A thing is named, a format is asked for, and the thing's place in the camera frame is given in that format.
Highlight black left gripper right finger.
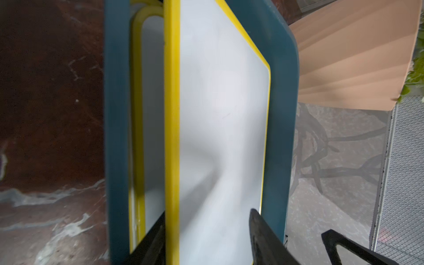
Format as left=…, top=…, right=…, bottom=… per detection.
left=249, top=209, right=299, bottom=265

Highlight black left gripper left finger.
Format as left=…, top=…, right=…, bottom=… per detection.
left=124, top=212, right=166, bottom=265

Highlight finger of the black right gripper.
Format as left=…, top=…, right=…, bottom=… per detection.
left=321, top=230, right=399, bottom=265

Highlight yellow framed whiteboard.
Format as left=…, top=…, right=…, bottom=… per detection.
left=163, top=1, right=271, bottom=265
left=129, top=1, right=165, bottom=252

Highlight dark teal storage tray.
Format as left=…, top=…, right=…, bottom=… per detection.
left=104, top=1, right=299, bottom=265

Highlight pink object in basket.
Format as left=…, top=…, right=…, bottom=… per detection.
left=376, top=227, right=395, bottom=245

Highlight green white artificial flowers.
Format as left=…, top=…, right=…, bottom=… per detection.
left=397, top=13, right=424, bottom=103

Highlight beige flower pot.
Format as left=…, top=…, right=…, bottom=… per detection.
left=290, top=0, right=422, bottom=111

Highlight white wire mesh basket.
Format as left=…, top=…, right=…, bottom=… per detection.
left=370, top=96, right=424, bottom=265

